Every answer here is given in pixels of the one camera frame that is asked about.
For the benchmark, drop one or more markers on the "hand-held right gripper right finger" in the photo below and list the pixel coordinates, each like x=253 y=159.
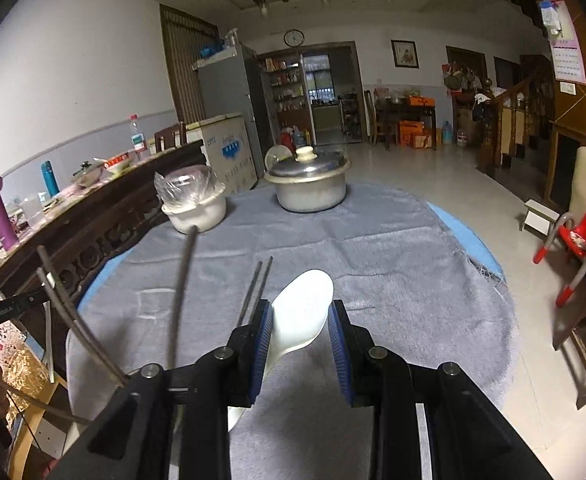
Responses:
x=337 y=355

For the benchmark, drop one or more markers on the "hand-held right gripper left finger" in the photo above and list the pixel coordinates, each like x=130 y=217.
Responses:
x=263 y=342

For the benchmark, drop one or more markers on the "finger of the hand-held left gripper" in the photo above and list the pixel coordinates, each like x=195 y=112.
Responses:
x=38 y=305

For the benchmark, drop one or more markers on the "white ceramic spoon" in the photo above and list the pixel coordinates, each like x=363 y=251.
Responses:
x=303 y=310

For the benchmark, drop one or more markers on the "grey tablecloth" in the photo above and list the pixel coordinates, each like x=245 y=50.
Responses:
x=398 y=320

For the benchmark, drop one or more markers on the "carved wooden sideboard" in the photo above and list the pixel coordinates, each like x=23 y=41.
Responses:
x=98 y=240

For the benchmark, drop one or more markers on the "purple thermos bottle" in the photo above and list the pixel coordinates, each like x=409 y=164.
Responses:
x=0 y=215

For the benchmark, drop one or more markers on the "clear plastic container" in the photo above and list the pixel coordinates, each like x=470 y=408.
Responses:
x=34 y=207

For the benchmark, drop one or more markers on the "teal thermos bottle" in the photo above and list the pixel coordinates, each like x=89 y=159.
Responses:
x=50 y=180

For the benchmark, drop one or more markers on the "bowl with glass lid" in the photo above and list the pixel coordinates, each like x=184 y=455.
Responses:
x=88 y=174

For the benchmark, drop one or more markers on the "white bowl with plastic bag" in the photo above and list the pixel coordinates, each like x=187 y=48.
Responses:
x=198 y=212

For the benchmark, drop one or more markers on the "metal pot with lid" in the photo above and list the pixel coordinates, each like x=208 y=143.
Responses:
x=313 y=187

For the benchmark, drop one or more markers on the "red and white bowl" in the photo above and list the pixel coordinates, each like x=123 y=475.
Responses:
x=119 y=162

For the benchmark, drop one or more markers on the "small round fan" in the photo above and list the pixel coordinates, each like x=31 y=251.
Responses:
x=277 y=155

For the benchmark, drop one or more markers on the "white chest freezer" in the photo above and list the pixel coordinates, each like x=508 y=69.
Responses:
x=228 y=152

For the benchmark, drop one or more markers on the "clear bottle with red cap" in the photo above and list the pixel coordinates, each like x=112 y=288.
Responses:
x=137 y=135

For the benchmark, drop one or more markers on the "blue water bottle by shelf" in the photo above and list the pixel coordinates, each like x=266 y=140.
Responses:
x=299 y=137

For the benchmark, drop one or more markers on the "wooden chair by sideboard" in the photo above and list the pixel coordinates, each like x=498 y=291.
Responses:
x=170 y=135

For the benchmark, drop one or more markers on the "orange cardboard box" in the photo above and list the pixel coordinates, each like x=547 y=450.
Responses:
x=413 y=132

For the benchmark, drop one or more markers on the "metal kitchen rack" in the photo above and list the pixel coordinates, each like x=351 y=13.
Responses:
x=350 y=115

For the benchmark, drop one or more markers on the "blue water jug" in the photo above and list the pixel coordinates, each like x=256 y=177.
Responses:
x=448 y=133

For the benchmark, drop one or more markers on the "white step stool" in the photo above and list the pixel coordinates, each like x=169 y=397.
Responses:
x=540 y=212

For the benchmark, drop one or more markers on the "pantry shelf cabinet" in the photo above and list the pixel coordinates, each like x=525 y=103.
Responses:
x=283 y=90

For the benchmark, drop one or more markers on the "dark wooden side table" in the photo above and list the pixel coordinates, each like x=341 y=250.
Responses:
x=405 y=110

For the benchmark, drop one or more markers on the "grey refrigerator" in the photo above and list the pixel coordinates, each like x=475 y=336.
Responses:
x=228 y=85

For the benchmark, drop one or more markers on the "red child chair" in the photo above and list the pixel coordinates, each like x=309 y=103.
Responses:
x=583 y=230

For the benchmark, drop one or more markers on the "brown wooden door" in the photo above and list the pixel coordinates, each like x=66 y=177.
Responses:
x=185 y=70

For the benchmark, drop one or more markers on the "wooden staircase railing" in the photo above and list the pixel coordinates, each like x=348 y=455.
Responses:
x=513 y=120

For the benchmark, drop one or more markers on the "hanging bags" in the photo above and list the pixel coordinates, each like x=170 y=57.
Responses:
x=460 y=77

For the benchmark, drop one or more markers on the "spray bottle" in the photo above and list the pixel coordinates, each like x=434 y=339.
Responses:
x=231 y=40

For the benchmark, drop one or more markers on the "round wall clock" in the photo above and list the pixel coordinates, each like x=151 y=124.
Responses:
x=294 y=37

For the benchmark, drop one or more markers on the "framed wall picture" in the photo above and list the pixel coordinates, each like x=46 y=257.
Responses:
x=405 y=54

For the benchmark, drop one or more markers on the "white wall switch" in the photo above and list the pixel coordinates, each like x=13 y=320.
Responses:
x=567 y=87

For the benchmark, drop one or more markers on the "pink wall calendar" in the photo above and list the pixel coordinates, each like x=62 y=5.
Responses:
x=568 y=55

